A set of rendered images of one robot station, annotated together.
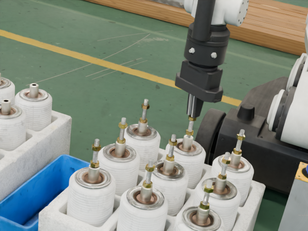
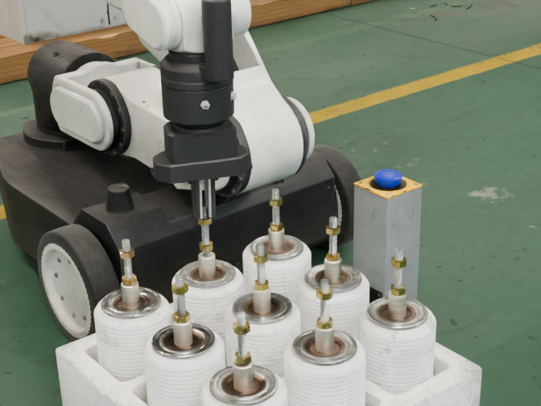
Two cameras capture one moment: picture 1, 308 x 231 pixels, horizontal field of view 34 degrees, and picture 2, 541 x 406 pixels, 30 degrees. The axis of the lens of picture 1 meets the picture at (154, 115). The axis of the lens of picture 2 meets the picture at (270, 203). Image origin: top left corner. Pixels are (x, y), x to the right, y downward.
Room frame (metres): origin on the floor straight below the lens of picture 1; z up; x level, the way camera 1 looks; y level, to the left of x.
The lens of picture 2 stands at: (0.32, 0.87, 0.89)
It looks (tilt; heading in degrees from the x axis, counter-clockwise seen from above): 24 degrees down; 302
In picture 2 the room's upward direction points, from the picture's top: 1 degrees counter-clockwise
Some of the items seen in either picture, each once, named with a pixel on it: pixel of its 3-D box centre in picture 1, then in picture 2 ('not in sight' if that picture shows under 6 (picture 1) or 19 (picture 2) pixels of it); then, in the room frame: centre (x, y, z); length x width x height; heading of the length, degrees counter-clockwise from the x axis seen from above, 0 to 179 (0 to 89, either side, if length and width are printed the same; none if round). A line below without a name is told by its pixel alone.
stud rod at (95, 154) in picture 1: (95, 156); (241, 343); (0.85, 0.10, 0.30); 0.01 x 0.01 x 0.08
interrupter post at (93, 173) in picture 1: (93, 173); (243, 374); (0.85, 0.10, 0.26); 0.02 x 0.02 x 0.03
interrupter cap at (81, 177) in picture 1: (93, 178); (243, 385); (0.85, 0.10, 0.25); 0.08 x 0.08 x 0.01
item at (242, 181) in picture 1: (226, 195); (278, 304); (0.99, -0.20, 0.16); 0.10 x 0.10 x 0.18
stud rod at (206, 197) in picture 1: (206, 197); (398, 276); (0.77, -0.12, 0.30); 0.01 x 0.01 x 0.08
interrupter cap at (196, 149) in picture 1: (186, 147); (207, 274); (1.03, -0.09, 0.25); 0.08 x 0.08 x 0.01
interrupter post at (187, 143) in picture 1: (187, 142); (207, 265); (1.03, -0.09, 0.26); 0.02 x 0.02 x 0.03
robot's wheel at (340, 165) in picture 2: not in sight; (323, 197); (1.19, -0.68, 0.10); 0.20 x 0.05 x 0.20; 161
